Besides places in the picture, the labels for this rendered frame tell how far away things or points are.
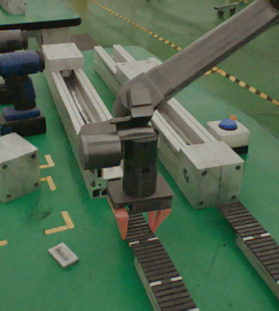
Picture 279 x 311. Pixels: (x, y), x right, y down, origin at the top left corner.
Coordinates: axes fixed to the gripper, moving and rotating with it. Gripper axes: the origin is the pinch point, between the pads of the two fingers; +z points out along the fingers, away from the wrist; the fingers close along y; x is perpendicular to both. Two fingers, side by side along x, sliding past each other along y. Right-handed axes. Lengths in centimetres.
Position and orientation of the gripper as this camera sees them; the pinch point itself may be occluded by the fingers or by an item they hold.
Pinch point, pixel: (137, 231)
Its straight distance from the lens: 81.4
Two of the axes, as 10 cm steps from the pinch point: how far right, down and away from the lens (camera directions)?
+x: 2.6, 4.1, -8.7
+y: -9.6, 0.9, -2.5
